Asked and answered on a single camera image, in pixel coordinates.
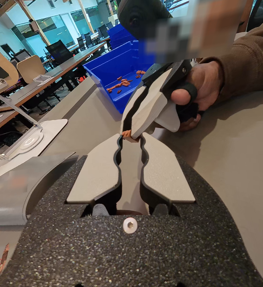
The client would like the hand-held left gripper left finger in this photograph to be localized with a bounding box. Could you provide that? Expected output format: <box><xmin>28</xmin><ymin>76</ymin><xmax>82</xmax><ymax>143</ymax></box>
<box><xmin>67</xmin><ymin>133</ymin><xmax>123</xmax><ymax>206</ymax></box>

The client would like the blue plastic bin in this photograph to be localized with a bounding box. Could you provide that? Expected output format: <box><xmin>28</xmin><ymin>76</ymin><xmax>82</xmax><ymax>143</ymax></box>
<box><xmin>83</xmin><ymin>41</ymin><xmax>156</xmax><ymax>114</ymax></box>

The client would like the person's right forearm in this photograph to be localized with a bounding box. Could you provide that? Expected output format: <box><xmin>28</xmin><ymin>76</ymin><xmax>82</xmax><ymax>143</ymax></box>
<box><xmin>201</xmin><ymin>16</ymin><xmax>263</xmax><ymax>106</ymax></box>

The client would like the heap of orange bricks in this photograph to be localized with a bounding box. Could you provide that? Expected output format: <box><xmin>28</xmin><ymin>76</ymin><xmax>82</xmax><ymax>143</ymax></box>
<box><xmin>106</xmin><ymin>70</ymin><xmax>146</xmax><ymax>94</ymax></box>

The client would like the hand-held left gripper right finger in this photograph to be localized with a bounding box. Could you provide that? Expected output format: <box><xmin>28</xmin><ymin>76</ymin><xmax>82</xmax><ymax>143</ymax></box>
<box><xmin>140</xmin><ymin>132</ymin><xmax>196</xmax><ymax>206</ymax></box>

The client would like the beige office chair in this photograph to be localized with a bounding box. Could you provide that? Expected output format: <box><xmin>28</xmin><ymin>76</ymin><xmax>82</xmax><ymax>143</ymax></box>
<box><xmin>16</xmin><ymin>55</ymin><xmax>47</xmax><ymax>83</ymax></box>

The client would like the brown brick assembly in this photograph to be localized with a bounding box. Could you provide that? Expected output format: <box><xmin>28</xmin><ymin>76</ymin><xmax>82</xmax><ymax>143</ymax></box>
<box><xmin>121</xmin><ymin>129</ymin><xmax>139</xmax><ymax>143</ymax></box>

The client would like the grey desk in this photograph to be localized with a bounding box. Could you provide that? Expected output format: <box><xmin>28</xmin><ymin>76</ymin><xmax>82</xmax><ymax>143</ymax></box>
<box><xmin>0</xmin><ymin>32</ymin><xmax>263</xmax><ymax>287</ymax></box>

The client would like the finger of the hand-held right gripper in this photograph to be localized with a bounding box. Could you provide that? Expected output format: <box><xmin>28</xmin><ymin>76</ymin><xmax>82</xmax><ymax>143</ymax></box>
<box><xmin>121</xmin><ymin>85</ymin><xmax>146</xmax><ymax>135</ymax></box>
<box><xmin>131</xmin><ymin>68</ymin><xmax>182</xmax><ymax>139</ymax></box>

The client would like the wooden office table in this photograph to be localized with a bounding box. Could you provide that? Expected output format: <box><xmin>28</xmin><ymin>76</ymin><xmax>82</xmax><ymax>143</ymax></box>
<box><xmin>0</xmin><ymin>38</ymin><xmax>109</xmax><ymax>135</ymax></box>

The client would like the stack of blue bins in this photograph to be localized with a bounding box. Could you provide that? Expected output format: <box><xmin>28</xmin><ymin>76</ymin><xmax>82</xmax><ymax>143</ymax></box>
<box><xmin>108</xmin><ymin>23</ymin><xmax>136</xmax><ymax>49</ymax></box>

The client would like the brick instruction booklet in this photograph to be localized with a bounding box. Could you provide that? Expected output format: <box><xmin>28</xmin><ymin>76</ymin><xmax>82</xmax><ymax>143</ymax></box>
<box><xmin>0</xmin><ymin>153</ymin><xmax>78</xmax><ymax>276</ymax></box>

